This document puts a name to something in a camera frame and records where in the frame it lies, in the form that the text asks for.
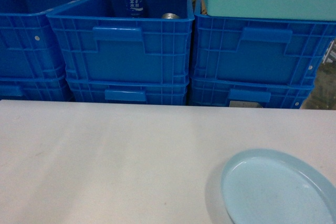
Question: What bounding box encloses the blue crate lower middle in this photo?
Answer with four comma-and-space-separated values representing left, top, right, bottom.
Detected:
66, 78, 187, 105

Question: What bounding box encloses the blue crate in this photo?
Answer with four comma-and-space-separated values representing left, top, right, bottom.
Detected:
190, 77, 314, 109
1, 75, 74, 102
1, 0, 76, 79
66, 78, 187, 105
191, 0, 335, 86
47, 0, 194, 85

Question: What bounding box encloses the blue crate upper middle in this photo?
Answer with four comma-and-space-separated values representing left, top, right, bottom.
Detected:
47, 0, 194, 85

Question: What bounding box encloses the blue crate upper left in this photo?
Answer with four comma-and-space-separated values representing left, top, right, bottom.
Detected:
1, 0, 76, 79

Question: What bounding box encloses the clear water bottle blue label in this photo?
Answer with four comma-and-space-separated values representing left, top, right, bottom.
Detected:
124, 0, 144, 18

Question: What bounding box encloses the silver metal can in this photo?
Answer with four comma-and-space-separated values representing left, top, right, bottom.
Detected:
161, 13, 180, 19

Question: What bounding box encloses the blue crate lower left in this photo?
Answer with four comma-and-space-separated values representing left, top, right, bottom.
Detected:
1, 75, 74, 102

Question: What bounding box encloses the blue crate lower right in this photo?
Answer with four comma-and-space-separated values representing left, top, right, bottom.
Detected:
190, 77, 314, 109

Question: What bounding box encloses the light blue round tray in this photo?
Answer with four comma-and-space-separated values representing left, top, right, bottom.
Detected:
221, 149, 335, 223

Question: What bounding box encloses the blue crate upper right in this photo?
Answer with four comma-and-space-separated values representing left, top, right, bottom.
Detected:
191, 0, 335, 86

